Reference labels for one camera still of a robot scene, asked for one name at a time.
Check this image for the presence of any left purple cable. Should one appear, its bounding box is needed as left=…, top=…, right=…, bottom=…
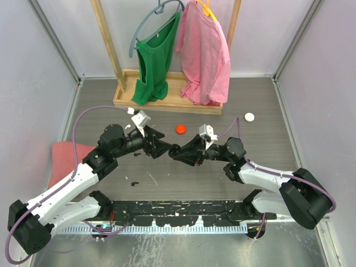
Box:
left=5, top=105, right=131, bottom=265

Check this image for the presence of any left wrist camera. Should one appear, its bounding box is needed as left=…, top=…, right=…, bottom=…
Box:
left=127, top=107, right=151, bottom=137

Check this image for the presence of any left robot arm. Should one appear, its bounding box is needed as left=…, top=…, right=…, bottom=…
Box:
left=5, top=124, right=172, bottom=255

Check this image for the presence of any white cable duct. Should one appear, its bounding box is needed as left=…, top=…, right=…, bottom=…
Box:
left=60, top=221, right=248, bottom=235

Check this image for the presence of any yellow hanger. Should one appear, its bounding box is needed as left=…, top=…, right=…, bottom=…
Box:
left=195, top=0, right=217, bottom=22

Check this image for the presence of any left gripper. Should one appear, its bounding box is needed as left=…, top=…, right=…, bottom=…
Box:
left=113, top=125, right=172, bottom=158

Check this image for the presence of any orange earbud case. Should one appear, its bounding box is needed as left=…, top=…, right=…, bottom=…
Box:
left=176, top=125, right=186, bottom=135

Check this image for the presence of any red folded cloth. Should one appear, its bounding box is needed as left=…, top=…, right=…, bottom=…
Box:
left=47, top=141, right=97, bottom=187

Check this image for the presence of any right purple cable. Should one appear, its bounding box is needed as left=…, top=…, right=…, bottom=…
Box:
left=216, top=116, right=337, bottom=240

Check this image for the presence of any wooden clothes rack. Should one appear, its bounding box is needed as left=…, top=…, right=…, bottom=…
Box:
left=90, top=0, right=242, bottom=116

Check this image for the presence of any pink t-shirt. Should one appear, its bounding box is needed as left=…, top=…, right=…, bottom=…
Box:
left=176, top=1, right=231, bottom=106

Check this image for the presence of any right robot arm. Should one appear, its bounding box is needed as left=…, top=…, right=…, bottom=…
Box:
left=169, top=135, right=336, bottom=230

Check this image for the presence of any grey-blue hanger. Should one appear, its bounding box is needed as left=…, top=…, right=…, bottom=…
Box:
left=128, top=0, right=185, bottom=58

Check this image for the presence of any purple cable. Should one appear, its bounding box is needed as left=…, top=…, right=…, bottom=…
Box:
left=5, top=105, right=131, bottom=265
left=216, top=116, right=337, bottom=240

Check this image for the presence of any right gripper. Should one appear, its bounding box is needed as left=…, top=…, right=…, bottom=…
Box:
left=173, top=134, right=232, bottom=167

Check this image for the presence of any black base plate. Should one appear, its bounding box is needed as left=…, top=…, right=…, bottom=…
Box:
left=94, top=200, right=263, bottom=227

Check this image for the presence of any green t-shirt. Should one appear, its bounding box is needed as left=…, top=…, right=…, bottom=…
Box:
left=132, top=12, right=181, bottom=106

